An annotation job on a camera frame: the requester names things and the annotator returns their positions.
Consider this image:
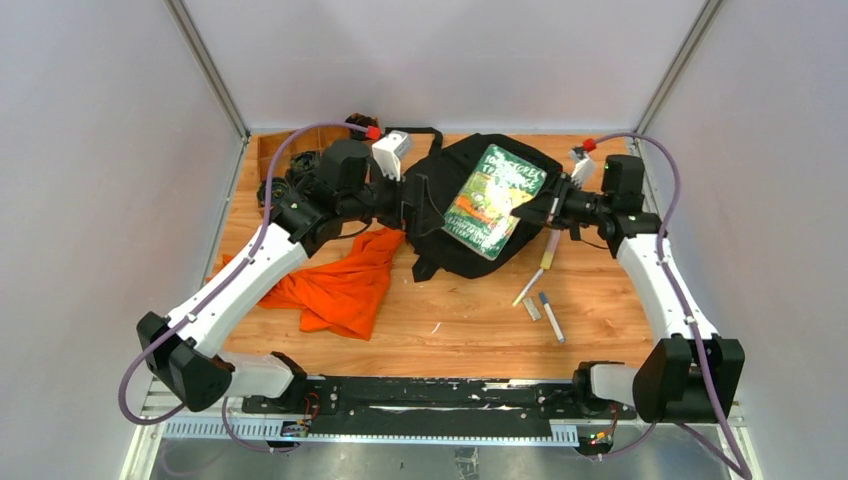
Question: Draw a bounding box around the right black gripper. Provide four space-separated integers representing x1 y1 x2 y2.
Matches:
512 172 611 231

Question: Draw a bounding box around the black backpack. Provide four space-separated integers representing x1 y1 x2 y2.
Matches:
401 127 563 282

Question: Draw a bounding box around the green Treehouse book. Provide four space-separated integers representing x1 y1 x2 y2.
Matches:
442 144 547 261

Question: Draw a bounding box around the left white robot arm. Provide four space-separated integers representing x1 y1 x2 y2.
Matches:
137 130 444 413

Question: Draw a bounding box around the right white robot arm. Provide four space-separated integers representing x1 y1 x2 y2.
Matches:
512 148 745 423

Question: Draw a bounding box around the white marker pen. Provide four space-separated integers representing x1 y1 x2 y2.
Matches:
539 292 566 343

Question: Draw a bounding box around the yellow-green pencil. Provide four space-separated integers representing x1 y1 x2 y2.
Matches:
512 268 545 306

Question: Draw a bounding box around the dark coiled roll back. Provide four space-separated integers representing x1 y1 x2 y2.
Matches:
345 113 381 141

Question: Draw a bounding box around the orange cloth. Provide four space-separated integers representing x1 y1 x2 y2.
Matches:
247 228 406 341

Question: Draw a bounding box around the wooden compartment tray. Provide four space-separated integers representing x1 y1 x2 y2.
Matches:
258 126 350 182

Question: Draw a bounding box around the dark coiled roll front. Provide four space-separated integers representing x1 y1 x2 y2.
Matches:
256 177 289 209

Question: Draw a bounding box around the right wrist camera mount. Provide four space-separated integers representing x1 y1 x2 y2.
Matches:
569 139 596 189

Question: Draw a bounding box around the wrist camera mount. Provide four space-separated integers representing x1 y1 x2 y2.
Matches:
569 139 596 189
371 130 412 181

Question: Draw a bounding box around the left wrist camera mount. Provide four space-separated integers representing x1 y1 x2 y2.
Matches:
371 130 412 181

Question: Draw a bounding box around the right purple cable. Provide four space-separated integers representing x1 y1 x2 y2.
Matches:
582 132 753 480

